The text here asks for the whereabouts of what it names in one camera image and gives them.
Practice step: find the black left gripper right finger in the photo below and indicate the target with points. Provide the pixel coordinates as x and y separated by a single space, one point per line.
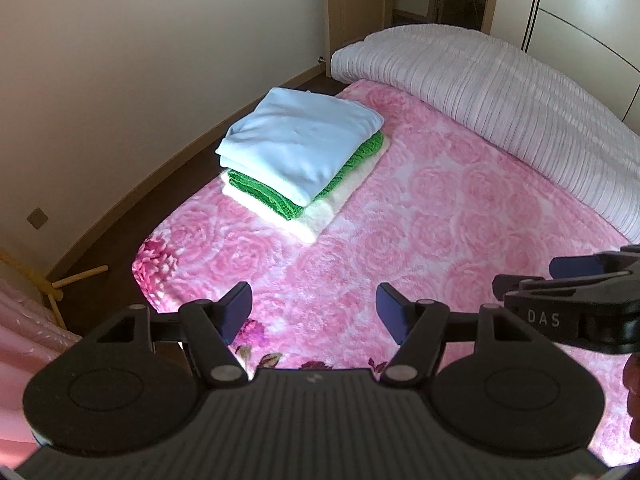
395 311

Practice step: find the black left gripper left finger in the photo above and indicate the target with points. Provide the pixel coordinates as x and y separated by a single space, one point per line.
231 311

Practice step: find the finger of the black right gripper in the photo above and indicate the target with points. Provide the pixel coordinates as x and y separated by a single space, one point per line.
520 286
576 266

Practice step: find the light blue garment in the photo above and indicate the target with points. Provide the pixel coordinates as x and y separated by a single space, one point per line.
297 135

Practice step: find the person's right hand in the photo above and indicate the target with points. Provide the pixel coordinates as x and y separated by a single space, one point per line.
631 381

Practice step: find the white folded garment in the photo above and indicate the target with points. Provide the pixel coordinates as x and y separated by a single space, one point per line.
305 224

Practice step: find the green knitted sweater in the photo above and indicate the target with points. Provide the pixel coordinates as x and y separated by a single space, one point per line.
305 194

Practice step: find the pink floral blanket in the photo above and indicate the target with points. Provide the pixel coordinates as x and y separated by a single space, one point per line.
441 215

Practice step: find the lilac striped quilt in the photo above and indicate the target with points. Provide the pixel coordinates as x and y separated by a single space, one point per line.
513 101

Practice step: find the yellow wooden rack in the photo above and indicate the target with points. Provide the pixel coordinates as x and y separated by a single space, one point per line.
52 290

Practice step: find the pink plastic storage bag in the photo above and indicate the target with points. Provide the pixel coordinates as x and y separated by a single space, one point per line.
30 339

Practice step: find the white wardrobe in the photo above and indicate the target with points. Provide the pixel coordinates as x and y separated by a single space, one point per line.
594 42

